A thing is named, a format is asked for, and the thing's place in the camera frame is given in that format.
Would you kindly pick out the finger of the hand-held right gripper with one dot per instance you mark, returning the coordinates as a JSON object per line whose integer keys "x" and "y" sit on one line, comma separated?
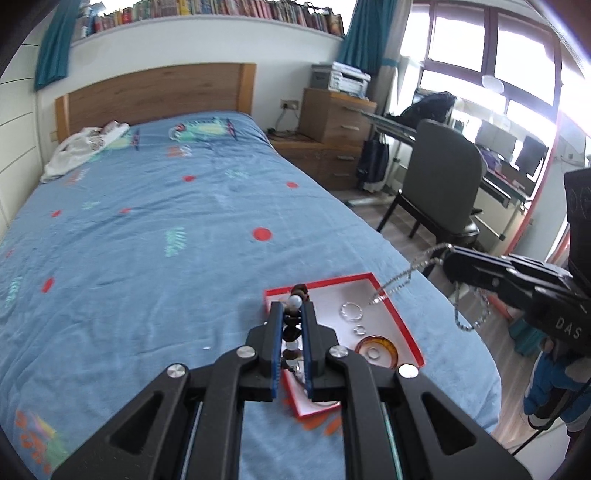
{"x": 503, "y": 288}
{"x": 489, "y": 263}

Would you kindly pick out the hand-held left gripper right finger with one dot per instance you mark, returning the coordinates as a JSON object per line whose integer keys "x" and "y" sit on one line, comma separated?
{"x": 308, "y": 350}

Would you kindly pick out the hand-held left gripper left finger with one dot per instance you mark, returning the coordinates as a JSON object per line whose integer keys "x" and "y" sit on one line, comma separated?
{"x": 277, "y": 350}

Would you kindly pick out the twisted silver hoop earring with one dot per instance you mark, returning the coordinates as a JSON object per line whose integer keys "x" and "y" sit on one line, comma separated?
{"x": 341, "y": 310}

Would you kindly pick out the red box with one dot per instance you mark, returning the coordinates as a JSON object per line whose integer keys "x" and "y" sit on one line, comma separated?
{"x": 332, "y": 295}

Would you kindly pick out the brown amber bangle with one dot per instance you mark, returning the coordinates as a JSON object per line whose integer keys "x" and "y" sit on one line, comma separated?
{"x": 390, "y": 357}

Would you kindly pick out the person's right hand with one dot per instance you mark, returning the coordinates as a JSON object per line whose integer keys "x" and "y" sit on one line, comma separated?
{"x": 549, "y": 383}

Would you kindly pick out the teal fabric item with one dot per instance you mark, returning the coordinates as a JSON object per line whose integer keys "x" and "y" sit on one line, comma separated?
{"x": 524, "y": 334}

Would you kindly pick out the glass desk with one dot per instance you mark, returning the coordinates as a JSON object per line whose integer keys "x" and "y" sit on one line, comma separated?
{"x": 503, "y": 191}

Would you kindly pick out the grey chair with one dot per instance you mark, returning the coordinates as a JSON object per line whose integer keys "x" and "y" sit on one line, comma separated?
{"x": 438, "y": 175}

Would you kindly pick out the computer monitor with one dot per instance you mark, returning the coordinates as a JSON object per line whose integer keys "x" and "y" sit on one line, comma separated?
{"x": 531, "y": 154}

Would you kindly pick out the dark blue bag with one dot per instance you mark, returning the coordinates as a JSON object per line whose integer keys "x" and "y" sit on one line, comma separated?
{"x": 374, "y": 161}

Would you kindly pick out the black backpack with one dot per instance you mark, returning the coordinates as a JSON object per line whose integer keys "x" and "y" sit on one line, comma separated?
{"x": 431, "y": 104}

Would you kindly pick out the white round lamp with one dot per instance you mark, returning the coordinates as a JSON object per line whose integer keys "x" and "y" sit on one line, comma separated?
{"x": 493, "y": 81}

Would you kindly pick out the blue printed blanket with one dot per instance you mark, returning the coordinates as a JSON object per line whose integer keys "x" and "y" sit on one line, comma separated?
{"x": 138, "y": 230}

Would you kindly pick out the wooden nightstand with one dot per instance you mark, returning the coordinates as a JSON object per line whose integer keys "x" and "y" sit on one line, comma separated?
{"x": 314, "y": 157}

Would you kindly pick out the wooden dresser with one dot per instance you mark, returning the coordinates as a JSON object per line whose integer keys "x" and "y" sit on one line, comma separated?
{"x": 323, "y": 115}

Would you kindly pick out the window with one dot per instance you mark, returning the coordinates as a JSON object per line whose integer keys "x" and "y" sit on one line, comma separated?
{"x": 461, "y": 37}

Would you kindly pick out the grey printer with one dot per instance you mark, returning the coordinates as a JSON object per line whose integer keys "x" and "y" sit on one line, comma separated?
{"x": 341, "y": 78}

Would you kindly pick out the teal curtain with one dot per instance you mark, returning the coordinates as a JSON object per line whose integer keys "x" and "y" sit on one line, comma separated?
{"x": 55, "y": 46}
{"x": 369, "y": 41}

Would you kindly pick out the wooden headboard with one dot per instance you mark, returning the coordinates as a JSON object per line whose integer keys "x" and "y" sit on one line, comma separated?
{"x": 152, "y": 92}

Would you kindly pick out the white garment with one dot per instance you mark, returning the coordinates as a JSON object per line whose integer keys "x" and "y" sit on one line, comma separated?
{"x": 69, "y": 152}

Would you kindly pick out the white wardrobe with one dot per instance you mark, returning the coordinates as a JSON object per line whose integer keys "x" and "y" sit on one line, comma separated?
{"x": 14, "y": 138}

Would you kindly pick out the row of books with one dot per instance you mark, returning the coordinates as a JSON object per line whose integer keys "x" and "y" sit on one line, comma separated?
{"x": 231, "y": 7}

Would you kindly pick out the wall socket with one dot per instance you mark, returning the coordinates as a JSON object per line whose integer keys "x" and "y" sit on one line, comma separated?
{"x": 291, "y": 104}

